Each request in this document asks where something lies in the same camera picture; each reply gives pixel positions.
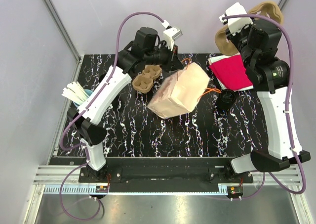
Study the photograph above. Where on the red cloth napkin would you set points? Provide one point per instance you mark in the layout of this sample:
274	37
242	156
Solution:
232	73

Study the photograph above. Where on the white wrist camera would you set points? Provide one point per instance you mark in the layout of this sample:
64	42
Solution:
170	34
235	17

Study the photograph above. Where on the aluminium frame rail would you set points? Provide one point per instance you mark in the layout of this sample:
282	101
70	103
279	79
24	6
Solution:
193	196

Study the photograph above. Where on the black coffee cup right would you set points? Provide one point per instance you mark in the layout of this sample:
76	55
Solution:
226	99

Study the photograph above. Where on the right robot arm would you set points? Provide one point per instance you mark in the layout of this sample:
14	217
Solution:
256	40

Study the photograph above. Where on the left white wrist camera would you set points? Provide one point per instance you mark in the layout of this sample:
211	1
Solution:
170	34

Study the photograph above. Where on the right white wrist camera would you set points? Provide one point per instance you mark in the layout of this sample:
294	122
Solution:
235	17

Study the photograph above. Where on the light blue holder cup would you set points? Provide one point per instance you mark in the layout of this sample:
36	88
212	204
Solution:
87	94

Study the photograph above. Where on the brown pulp cup carrier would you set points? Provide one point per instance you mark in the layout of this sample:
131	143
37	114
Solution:
267	8
144	82

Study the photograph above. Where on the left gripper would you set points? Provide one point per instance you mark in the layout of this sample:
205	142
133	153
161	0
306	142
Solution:
174	63

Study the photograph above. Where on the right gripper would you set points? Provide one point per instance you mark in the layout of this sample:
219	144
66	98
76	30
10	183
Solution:
234	37

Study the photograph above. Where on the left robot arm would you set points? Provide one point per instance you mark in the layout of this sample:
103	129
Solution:
146	49

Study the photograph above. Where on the white wooden stirrer bundle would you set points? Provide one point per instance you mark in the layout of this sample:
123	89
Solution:
74	92

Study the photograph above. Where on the beige paper takeout bag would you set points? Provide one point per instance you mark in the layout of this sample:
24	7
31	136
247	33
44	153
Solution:
180	92

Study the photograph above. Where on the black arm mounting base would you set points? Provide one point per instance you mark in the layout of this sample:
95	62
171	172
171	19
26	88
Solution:
163	170

